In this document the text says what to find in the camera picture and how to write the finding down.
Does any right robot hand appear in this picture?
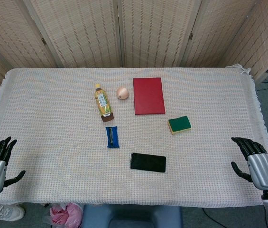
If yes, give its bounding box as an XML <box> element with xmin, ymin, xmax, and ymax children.
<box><xmin>231</xmin><ymin>137</ymin><xmax>268</xmax><ymax>191</ymax></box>

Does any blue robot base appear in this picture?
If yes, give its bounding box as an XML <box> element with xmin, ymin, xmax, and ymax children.
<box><xmin>81</xmin><ymin>204</ymin><xmax>183</xmax><ymax>228</ymax></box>

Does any white sneaker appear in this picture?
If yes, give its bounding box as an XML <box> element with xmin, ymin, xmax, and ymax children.
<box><xmin>0</xmin><ymin>204</ymin><xmax>25</xmax><ymax>222</ymax></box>

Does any pink plastic bag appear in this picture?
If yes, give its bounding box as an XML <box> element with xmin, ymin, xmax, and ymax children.
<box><xmin>44</xmin><ymin>202</ymin><xmax>84</xmax><ymax>228</ymax></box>

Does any woven beige tablecloth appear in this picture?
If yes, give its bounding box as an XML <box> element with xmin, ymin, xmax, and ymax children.
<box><xmin>0</xmin><ymin>63</ymin><xmax>268</xmax><ymax>209</ymax></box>

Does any green yellow sponge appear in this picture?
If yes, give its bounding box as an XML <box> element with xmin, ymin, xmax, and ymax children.
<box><xmin>167</xmin><ymin>115</ymin><xmax>192</xmax><ymax>135</ymax></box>

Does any black smartphone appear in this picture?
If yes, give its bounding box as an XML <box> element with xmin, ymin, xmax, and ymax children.
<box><xmin>130</xmin><ymin>152</ymin><xmax>167</xmax><ymax>173</ymax></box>

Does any blue snack wrapper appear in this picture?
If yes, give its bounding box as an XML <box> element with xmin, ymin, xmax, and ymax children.
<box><xmin>105</xmin><ymin>126</ymin><xmax>120</xmax><ymax>149</ymax></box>

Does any yellow tea bottle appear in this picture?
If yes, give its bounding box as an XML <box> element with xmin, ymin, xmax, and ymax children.
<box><xmin>93</xmin><ymin>83</ymin><xmax>115</xmax><ymax>123</ymax></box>

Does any red book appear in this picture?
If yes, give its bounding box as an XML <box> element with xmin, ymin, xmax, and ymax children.
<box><xmin>133</xmin><ymin>77</ymin><xmax>166</xmax><ymax>116</ymax></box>

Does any brown onion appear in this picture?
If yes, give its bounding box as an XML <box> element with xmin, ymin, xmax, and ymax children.
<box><xmin>116</xmin><ymin>86</ymin><xmax>129</xmax><ymax>100</ymax></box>

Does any bamboo folding screen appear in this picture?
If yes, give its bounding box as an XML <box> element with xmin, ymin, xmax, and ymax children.
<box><xmin>0</xmin><ymin>0</ymin><xmax>268</xmax><ymax>118</ymax></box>

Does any black cable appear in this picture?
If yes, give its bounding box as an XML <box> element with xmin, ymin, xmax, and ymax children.
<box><xmin>201</xmin><ymin>208</ymin><xmax>234</xmax><ymax>226</ymax></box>

